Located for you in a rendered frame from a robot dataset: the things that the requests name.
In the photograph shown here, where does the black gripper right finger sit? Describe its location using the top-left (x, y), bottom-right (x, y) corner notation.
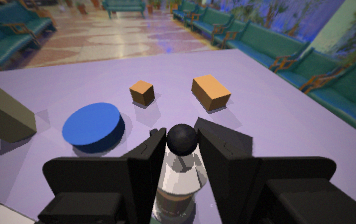
top-left (197, 128), bottom-right (337, 224)

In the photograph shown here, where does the orange rectangular block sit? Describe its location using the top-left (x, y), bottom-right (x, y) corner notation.
top-left (191, 74), bottom-right (232, 111)

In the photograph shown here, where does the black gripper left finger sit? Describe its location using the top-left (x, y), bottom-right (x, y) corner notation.
top-left (42, 128), bottom-right (167, 224)

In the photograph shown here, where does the small orange-brown cube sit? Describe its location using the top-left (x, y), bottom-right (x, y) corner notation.
top-left (129, 80), bottom-right (155, 106)

